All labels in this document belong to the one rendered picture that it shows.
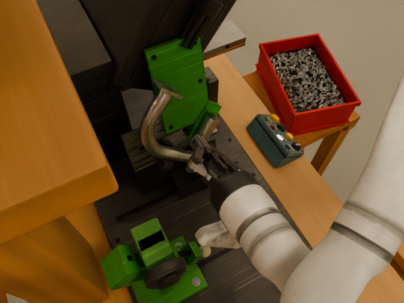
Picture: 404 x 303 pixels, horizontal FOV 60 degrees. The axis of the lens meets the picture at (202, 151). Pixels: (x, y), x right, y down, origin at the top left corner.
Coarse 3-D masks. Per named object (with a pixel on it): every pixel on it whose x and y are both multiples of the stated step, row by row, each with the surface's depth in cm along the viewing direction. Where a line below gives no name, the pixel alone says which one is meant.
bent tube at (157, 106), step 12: (156, 84) 69; (156, 96) 70; (168, 96) 70; (180, 96) 70; (156, 108) 70; (144, 120) 72; (156, 120) 72; (144, 132) 73; (144, 144) 75; (156, 144) 76; (156, 156) 78; (168, 156) 80; (180, 156) 81
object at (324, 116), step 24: (264, 48) 116; (288, 48) 122; (312, 48) 123; (264, 72) 120; (288, 72) 116; (312, 72) 116; (336, 72) 113; (288, 96) 111; (312, 96) 110; (336, 96) 111; (288, 120) 108; (312, 120) 107; (336, 120) 111
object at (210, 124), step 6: (210, 114) 82; (204, 120) 80; (210, 120) 79; (216, 120) 80; (204, 126) 80; (210, 126) 80; (198, 132) 81; (204, 132) 81; (210, 132) 81; (204, 138) 81
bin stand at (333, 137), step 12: (252, 72) 127; (252, 84) 124; (264, 96) 121; (312, 132) 113; (324, 132) 113; (336, 132) 123; (324, 144) 133; (336, 144) 129; (324, 156) 136; (324, 168) 146
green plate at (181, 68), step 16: (160, 48) 66; (176, 48) 68; (192, 48) 70; (160, 64) 68; (176, 64) 70; (192, 64) 72; (160, 80) 71; (176, 80) 72; (192, 80) 74; (192, 96) 77; (176, 112) 78; (192, 112) 80; (176, 128) 80
